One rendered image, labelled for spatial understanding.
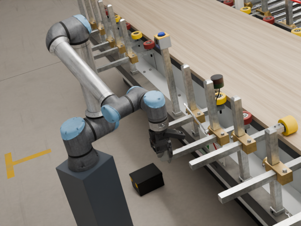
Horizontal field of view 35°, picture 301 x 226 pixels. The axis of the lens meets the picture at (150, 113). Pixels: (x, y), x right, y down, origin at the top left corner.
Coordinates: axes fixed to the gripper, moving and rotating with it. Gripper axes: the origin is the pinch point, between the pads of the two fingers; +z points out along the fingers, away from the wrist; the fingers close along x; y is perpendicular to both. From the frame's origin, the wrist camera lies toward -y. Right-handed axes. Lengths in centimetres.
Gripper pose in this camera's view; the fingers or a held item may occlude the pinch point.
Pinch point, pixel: (170, 160)
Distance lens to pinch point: 230.6
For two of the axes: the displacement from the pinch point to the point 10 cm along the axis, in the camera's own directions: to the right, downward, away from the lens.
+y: -9.1, 3.3, -2.5
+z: 1.7, 8.5, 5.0
